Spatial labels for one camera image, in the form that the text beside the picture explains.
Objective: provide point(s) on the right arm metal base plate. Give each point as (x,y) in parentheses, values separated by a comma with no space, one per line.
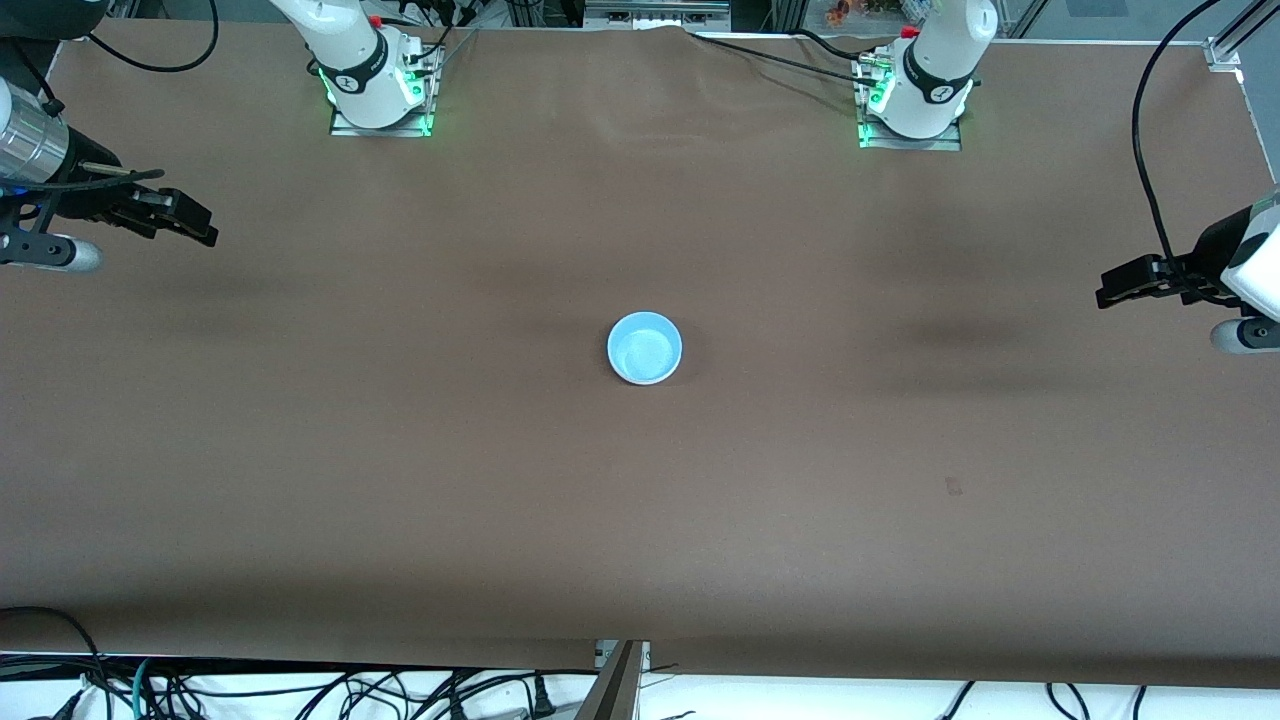
(345,128)

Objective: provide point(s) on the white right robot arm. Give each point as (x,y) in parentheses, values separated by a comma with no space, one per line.
(350,60)

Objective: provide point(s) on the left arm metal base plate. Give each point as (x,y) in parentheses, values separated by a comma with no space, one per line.
(880,142)

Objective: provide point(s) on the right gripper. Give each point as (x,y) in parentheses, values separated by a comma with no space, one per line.
(88,203)

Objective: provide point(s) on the light blue plastic bowl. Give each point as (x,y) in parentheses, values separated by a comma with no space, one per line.
(645,345)

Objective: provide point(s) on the aluminium support post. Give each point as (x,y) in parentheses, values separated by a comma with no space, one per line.
(615,690)

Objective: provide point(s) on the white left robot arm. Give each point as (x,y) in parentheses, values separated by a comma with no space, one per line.
(940,60)

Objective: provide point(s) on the brown table cloth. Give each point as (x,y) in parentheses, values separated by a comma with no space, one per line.
(640,520)

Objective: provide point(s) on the grey power strip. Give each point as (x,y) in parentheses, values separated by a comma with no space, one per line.
(655,14)

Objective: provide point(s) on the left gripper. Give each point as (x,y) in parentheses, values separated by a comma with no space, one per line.
(1212,252)

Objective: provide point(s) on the colourful background object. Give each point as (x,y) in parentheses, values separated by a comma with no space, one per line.
(870,10)

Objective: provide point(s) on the aluminium frame profile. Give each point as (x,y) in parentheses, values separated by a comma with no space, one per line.
(1225,50)

